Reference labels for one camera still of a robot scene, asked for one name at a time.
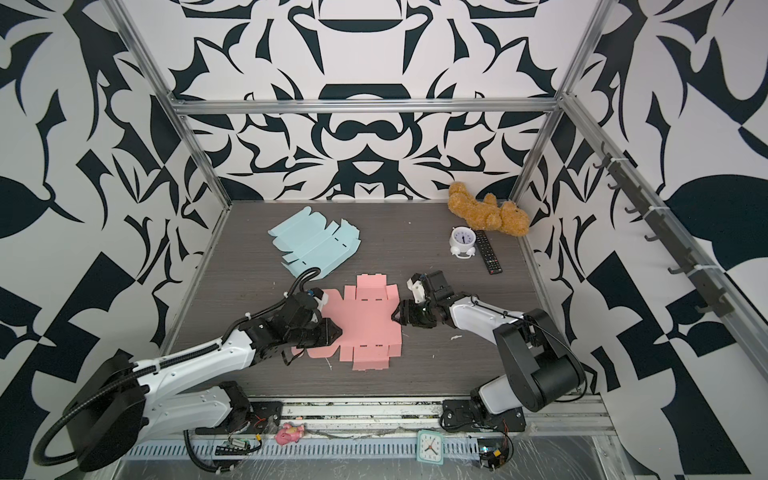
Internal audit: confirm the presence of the teal square clock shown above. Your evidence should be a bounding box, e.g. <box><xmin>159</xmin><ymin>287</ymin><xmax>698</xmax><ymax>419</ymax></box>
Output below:
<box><xmin>416</xmin><ymin>430</ymin><xmax>444</xmax><ymax>465</ymax></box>

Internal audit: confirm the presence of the small circuit board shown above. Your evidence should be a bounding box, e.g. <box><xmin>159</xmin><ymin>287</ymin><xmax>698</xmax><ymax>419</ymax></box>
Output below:
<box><xmin>215</xmin><ymin>436</ymin><xmax>263</xmax><ymax>456</ymax></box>
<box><xmin>478</xmin><ymin>437</ymin><xmax>515</xmax><ymax>471</ymax></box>

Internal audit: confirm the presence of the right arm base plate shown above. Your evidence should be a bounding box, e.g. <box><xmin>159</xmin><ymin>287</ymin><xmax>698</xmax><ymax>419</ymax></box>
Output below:
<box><xmin>439</xmin><ymin>399</ymin><xmax>527</xmax><ymax>433</ymax></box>

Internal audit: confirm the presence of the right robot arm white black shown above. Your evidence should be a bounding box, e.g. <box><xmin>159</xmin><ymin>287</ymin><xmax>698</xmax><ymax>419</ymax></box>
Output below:
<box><xmin>391</xmin><ymin>270</ymin><xmax>586</xmax><ymax>416</ymax></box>

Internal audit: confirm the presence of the pink paper box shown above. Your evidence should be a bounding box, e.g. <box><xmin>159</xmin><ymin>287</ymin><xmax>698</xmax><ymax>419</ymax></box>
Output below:
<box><xmin>307</xmin><ymin>274</ymin><xmax>403</xmax><ymax>371</ymax></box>

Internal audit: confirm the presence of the white alarm clock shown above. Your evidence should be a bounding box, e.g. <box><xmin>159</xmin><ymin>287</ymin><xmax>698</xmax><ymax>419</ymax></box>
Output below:
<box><xmin>449</xmin><ymin>226</ymin><xmax>477</xmax><ymax>260</ymax></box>

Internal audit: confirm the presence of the pink small toy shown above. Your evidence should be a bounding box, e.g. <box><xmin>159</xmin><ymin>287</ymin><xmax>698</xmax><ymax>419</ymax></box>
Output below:
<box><xmin>274</xmin><ymin>423</ymin><xmax>306</xmax><ymax>446</ymax></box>

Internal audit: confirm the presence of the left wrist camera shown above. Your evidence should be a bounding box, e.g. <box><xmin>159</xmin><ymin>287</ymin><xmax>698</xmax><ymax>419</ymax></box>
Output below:
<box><xmin>308</xmin><ymin>288</ymin><xmax>329</xmax><ymax>311</ymax></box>

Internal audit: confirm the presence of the black remote control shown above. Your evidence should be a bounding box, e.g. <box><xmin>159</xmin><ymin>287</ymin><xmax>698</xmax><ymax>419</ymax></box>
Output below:
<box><xmin>475</xmin><ymin>230</ymin><xmax>503</xmax><ymax>275</ymax></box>

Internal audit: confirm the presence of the black wall hook rack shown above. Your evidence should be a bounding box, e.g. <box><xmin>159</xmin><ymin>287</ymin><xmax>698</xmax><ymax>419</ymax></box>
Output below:
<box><xmin>595</xmin><ymin>144</ymin><xmax>742</xmax><ymax>318</ymax></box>

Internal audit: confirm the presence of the brown teddy bear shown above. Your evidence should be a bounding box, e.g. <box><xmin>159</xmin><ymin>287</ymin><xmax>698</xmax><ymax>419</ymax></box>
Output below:
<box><xmin>447</xmin><ymin>182</ymin><xmax>530</xmax><ymax>237</ymax></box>

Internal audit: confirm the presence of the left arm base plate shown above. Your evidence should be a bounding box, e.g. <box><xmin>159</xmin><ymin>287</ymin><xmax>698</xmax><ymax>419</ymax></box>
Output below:
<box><xmin>194</xmin><ymin>401</ymin><xmax>283</xmax><ymax>435</ymax></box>

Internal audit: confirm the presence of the small circuit board left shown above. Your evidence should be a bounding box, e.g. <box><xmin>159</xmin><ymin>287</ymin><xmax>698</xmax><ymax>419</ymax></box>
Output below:
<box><xmin>215</xmin><ymin>436</ymin><xmax>263</xmax><ymax>456</ymax></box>

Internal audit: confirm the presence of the light blue flat paper box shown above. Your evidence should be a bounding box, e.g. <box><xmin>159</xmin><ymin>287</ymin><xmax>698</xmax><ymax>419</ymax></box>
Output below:
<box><xmin>268</xmin><ymin>206</ymin><xmax>361</xmax><ymax>279</ymax></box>

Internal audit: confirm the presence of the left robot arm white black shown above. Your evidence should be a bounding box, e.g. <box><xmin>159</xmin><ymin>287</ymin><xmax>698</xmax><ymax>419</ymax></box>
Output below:
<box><xmin>33</xmin><ymin>288</ymin><xmax>342</xmax><ymax>472</ymax></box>

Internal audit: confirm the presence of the small circuit board right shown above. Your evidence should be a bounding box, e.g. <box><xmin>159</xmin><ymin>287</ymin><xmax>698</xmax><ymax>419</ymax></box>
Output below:
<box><xmin>478</xmin><ymin>437</ymin><xmax>515</xmax><ymax>471</ymax></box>

